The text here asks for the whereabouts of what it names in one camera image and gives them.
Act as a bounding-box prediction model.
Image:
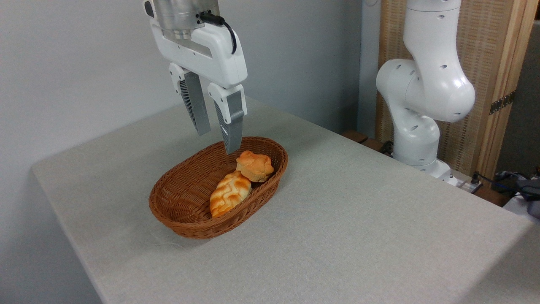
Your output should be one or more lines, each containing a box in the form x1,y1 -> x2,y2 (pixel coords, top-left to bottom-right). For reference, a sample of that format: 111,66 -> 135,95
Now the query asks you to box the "brown wicker basket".
148,136 -> 289,240

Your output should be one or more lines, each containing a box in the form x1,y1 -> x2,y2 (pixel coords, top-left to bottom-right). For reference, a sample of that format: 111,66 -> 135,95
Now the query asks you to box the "long braided bread loaf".
210,170 -> 252,219

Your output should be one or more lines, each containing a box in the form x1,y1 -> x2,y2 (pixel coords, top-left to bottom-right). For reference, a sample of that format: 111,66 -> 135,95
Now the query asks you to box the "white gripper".
150,19 -> 248,155

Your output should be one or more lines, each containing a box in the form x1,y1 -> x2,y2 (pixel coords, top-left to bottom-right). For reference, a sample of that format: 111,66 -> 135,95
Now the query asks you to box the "wooden rattan folding screen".
375,0 -> 540,182

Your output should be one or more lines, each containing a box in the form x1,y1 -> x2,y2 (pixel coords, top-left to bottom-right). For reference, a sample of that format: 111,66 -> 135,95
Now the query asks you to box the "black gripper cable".
199,11 -> 238,55

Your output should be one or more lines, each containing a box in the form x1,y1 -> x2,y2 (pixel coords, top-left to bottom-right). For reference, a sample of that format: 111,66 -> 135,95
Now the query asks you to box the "beige tablecloth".
30,96 -> 540,304

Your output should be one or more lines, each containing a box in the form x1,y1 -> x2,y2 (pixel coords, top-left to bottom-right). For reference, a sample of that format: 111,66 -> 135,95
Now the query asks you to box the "dark metal screen hinge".
489,90 -> 516,115

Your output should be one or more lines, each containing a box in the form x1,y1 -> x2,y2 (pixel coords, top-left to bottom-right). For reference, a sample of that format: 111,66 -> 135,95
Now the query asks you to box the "black power cable with plug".
470,171 -> 540,200

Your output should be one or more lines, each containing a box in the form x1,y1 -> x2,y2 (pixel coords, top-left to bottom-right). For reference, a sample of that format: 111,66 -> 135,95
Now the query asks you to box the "round bread bun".
235,150 -> 275,183

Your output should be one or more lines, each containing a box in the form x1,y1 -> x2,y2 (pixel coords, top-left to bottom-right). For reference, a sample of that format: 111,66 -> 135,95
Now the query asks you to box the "grey device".
518,179 -> 540,219

